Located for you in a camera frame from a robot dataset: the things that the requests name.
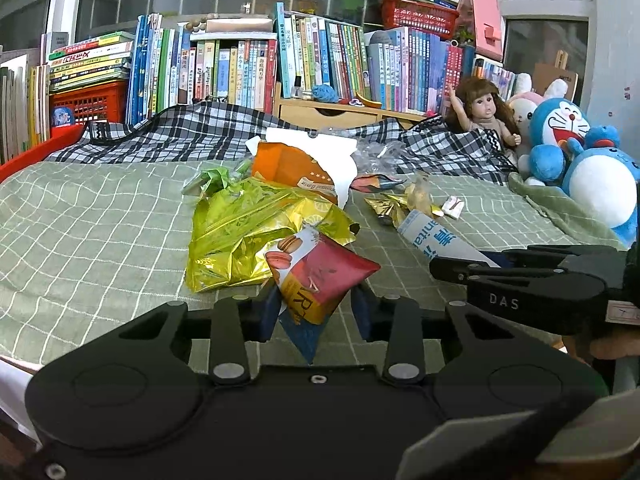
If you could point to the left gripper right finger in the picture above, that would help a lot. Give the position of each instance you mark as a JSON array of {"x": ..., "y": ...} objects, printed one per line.
[{"x": 470, "y": 363}]

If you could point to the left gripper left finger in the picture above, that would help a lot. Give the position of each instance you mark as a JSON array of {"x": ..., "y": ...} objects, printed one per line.
[{"x": 133, "y": 385}]

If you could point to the white blue paper package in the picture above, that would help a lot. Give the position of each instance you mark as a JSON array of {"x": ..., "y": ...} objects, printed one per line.
[{"x": 433, "y": 240}]

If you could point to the small white striped wrapper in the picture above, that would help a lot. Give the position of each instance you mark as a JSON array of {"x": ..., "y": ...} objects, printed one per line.
[{"x": 453, "y": 207}]

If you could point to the orange peel piece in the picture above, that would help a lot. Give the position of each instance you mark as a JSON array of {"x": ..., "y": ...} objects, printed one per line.
[{"x": 418, "y": 196}]

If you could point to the gold foil wrapper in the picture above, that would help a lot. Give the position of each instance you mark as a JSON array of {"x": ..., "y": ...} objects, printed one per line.
[{"x": 390, "y": 209}]

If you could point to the large yellow foil bag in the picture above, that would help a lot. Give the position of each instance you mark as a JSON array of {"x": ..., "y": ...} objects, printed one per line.
[{"x": 234, "y": 228}]

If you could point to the red orange snack bag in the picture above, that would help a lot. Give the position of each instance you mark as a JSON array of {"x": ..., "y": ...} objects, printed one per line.
[{"x": 313, "y": 273}]

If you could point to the green plastic wrapper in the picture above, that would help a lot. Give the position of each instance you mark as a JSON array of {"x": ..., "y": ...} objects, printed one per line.
[{"x": 209, "y": 181}]

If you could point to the orange potato sticks box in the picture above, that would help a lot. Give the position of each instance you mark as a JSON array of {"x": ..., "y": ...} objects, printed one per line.
[{"x": 321, "y": 163}]

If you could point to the stack of flat books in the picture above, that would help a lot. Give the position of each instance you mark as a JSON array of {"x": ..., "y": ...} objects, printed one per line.
[{"x": 93, "y": 61}]

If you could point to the row of upright books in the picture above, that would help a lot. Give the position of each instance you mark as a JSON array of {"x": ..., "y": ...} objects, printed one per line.
[{"x": 239, "y": 61}]

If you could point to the blue Doraemon plush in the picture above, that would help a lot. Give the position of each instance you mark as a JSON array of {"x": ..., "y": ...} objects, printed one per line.
[{"x": 559, "y": 131}]

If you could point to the pink white rabbit plush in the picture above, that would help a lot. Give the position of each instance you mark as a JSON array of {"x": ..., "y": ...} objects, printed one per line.
[{"x": 523, "y": 104}]

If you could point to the brown haired doll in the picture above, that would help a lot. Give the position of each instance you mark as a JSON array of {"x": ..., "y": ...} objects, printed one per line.
[{"x": 475, "y": 105}]

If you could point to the colourful small snack wrapper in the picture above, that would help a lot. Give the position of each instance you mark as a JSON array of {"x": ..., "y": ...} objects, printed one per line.
[{"x": 375, "y": 183}]

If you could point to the clear crumpled plastic bag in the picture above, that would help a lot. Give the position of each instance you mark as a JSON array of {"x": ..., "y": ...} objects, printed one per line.
[{"x": 380, "y": 157}]

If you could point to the black white plaid blanket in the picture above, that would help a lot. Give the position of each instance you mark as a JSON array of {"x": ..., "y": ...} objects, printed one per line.
[{"x": 216, "y": 131}]

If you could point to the red plastic basket left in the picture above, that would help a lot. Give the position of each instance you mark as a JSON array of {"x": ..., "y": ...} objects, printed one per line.
[{"x": 98, "y": 103}]

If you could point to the wooden drawer organizer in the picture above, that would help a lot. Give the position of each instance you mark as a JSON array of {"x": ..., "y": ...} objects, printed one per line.
[{"x": 316, "y": 115}]

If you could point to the pink toy house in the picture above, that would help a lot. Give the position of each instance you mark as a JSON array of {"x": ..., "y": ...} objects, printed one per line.
[{"x": 479, "y": 25}]

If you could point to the blue yarn ball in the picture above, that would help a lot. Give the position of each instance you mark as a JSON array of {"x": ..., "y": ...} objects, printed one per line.
[{"x": 324, "y": 93}]

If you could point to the red bed rail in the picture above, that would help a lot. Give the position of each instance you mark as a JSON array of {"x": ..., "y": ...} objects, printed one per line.
[{"x": 61, "y": 137}]

